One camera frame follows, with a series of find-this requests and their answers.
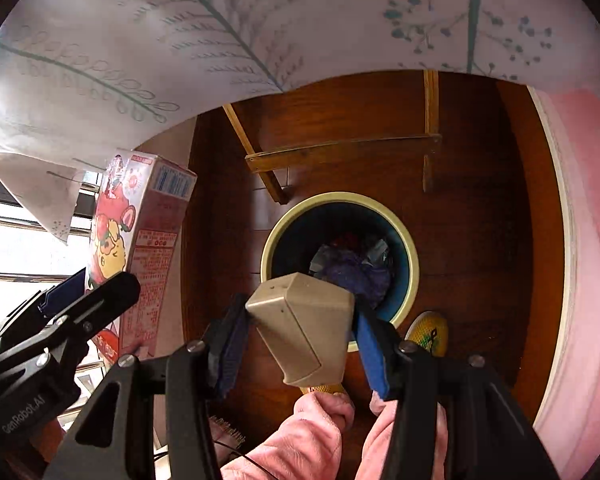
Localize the person's right leg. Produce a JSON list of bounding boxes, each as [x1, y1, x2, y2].
[[355, 391, 448, 480]]

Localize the purple plastic bag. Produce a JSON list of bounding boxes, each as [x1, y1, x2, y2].
[[324, 249, 395, 311]]

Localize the wooden table frame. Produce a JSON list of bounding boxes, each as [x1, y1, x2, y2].
[[222, 69, 443, 206]]

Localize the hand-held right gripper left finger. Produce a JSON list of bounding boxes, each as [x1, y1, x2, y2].
[[42, 292, 253, 480]]

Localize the person's left leg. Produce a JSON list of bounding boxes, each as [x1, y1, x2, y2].
[[220, 390, 356, 480]]

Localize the leaf print tablecloth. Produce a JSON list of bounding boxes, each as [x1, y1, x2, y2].
[[0, 0, 600, 246]]

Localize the red cartoon carton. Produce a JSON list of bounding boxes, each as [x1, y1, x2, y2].
[[87, 149, 198, 368]]

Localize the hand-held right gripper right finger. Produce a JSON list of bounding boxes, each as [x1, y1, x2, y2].
[[354, 304, 561, 480]]

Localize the beige small box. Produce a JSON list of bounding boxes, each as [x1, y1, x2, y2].
[[245, 272, 356, 386]]

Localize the round cream trash bin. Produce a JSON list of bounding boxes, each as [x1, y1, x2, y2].
[[260, 191, 421, 353]]

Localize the person's leg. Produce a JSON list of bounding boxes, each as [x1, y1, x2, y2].
[[355, 391, 448, 480], [220, 390, 356, 480]]

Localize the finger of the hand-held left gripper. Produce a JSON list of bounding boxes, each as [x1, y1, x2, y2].
[[0, 271, 142, 378], [0, 267, 88, 336]]

